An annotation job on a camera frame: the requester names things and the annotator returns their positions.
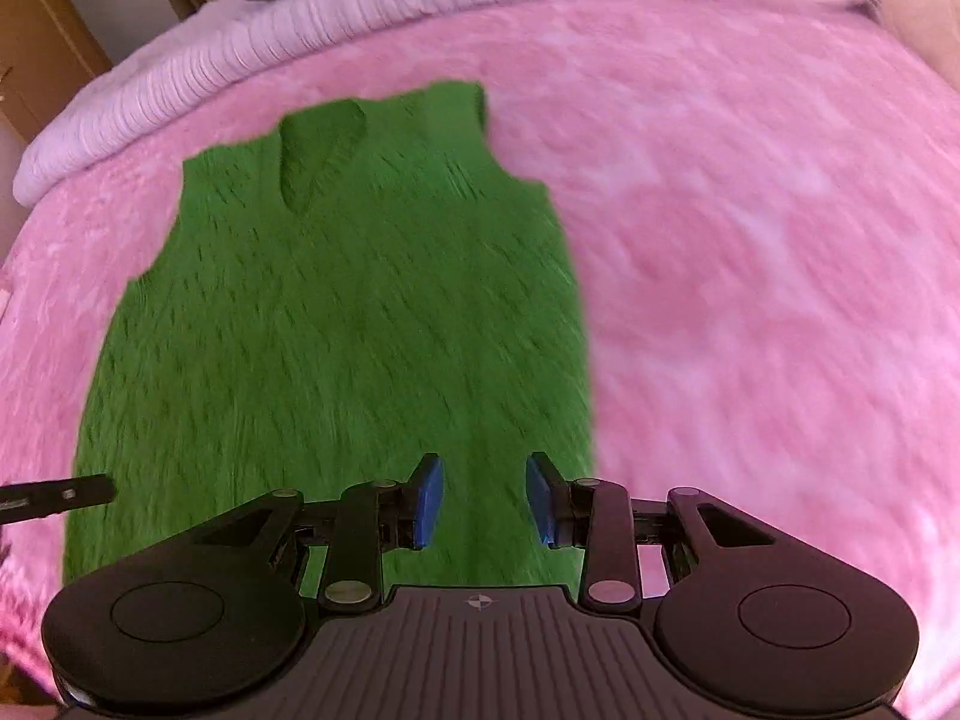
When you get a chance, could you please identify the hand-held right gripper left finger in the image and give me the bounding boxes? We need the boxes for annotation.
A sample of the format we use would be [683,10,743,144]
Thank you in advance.
[180,453,445,613]

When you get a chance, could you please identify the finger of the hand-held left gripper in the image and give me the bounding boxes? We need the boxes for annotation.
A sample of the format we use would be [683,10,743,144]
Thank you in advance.
[0,475,116,527]

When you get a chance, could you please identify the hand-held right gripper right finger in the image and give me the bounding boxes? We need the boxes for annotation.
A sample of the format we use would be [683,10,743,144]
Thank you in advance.
[525,453,781,609]

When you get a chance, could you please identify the green knitted vest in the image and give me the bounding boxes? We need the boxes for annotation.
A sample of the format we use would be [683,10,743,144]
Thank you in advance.
[61,81,598,588]

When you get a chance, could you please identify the pink fuzzy blanket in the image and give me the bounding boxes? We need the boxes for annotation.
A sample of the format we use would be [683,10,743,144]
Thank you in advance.
[0,4,960,720]

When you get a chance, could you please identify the light wooden door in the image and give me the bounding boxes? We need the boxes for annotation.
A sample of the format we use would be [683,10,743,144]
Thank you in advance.
[0,0,115,145]

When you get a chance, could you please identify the lilac white duvet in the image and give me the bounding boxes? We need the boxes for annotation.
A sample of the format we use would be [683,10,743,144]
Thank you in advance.
[13,0,887,205]

